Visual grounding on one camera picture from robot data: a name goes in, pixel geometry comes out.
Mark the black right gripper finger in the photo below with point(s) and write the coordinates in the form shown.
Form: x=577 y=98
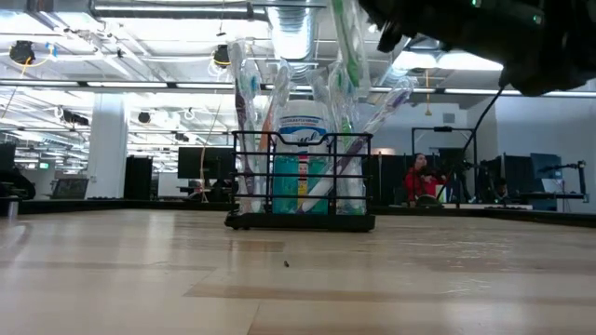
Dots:
x=391 y=23

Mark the green white bagged toothbrush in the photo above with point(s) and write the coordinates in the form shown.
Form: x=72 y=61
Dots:
x=351 y=46

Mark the blue bagged toothbrush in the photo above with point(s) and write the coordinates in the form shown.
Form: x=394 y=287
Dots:
x=254 y=84

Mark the blue mouthwash bottle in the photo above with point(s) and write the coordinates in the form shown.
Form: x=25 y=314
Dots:
x=285 y=186
x=319 y=186

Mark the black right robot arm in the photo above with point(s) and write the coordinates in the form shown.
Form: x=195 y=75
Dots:
x=549 y=56

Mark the person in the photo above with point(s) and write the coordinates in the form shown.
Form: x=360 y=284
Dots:
x=414 y=183
x=500 y=188

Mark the blue board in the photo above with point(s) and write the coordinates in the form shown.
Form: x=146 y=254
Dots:
x=545 y=167

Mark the black monitor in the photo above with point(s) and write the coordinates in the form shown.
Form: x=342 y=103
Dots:
x=205 y=163
x=7 y=156

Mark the black cabinet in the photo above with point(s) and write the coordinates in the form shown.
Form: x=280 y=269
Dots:
x=138 y=179

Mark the dark laptop screen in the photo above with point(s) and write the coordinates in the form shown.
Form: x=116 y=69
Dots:
x=70 y=188

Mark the silver ventilation duct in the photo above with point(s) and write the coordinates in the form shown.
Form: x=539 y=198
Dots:
x=293 y=32

